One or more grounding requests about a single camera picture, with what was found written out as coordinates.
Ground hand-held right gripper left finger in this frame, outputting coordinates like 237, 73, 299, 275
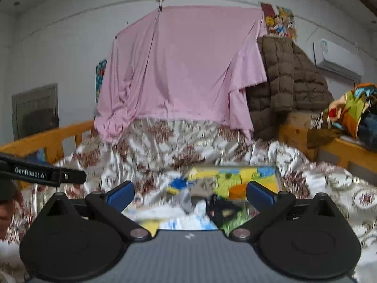
38, 180, 152, 243

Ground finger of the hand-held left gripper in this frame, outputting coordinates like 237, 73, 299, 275
60, 169, 88, 186

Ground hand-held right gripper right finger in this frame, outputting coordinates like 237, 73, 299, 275
229, 181, 345, 243

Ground metal tray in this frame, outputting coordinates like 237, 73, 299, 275
168, 166, 283, 205

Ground black sock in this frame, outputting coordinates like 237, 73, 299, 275
205, 197, 234, 226

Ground white fluffy cloth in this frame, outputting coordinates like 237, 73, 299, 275
127, 202, 207, 231

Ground orange plastic cup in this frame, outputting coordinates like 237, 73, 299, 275
228, 184, 250, 200

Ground yellow and blue cloth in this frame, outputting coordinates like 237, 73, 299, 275
167, 168, 218, 196

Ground floral satin blanket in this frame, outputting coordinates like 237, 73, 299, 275
0, 118, 377, 283

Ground cardboard box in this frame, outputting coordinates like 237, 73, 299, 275
284, 111, 320, 130

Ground brown cloth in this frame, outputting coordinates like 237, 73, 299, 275
307, 127, 344, 149

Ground blue jeans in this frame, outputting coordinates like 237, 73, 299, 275
358, 115, 377, 146

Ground colourful patchwork cloth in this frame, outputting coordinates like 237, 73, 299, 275
321, 83, 377, 139

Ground brown quilted jacket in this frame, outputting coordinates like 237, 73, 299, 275
246, 35, 335, 140

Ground pink bed sheet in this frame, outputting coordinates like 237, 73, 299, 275
94, 5, 268, 145

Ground white air conditioner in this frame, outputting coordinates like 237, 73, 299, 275
313, 39, 364, 81

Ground grey wall panel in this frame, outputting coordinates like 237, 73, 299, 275
12, 83, 59, 140

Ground colourful wall poster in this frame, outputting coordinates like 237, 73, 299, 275
96, 59, 107, 104

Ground cartoon wall poster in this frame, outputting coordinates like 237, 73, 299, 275
261, 3, 298, 40

